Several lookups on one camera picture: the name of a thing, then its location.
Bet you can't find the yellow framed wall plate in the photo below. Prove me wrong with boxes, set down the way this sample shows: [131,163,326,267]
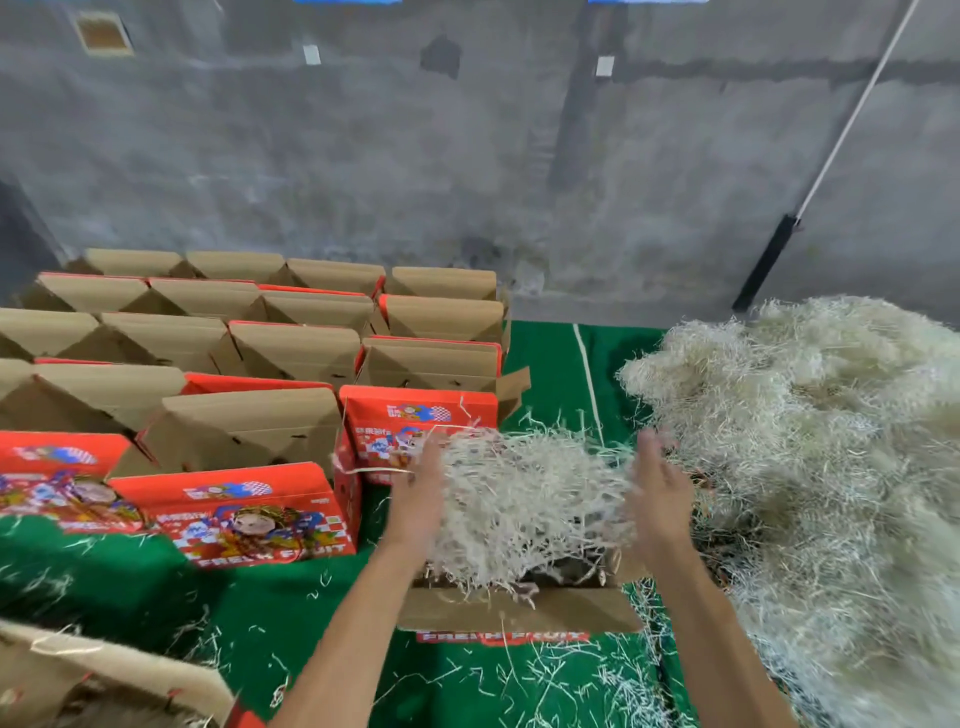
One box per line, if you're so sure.
[72,12,137,59]

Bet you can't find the person's left forearm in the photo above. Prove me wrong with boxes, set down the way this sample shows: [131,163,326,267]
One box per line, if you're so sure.
[270,540,437,728]

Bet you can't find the person's right forearm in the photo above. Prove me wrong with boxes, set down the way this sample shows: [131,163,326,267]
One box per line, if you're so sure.
[648,552,800,728]

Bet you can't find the group of red fruit boxes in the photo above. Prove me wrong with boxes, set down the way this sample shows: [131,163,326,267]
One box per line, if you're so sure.
[0,247,533,569]

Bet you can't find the handful of shredded straw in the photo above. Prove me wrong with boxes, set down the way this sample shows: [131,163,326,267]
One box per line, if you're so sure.
[412,424,639,594]

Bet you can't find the person's right hand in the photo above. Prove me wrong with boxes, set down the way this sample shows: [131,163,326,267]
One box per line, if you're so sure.
[622,427,699,572]

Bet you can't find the white pole with black grip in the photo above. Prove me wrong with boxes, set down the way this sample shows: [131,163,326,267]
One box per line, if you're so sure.
[730,0,920,317]

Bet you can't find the person's left hand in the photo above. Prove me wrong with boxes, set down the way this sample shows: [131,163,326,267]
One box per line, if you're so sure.
[382,427,452,560]

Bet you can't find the pile of shredded paper filler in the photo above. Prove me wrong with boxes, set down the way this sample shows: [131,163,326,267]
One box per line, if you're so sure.
[618,294,960,728]

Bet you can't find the red printed cardboard box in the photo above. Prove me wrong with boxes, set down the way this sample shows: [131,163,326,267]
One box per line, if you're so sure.
[0,615,269,728]
[393,517,650,650]

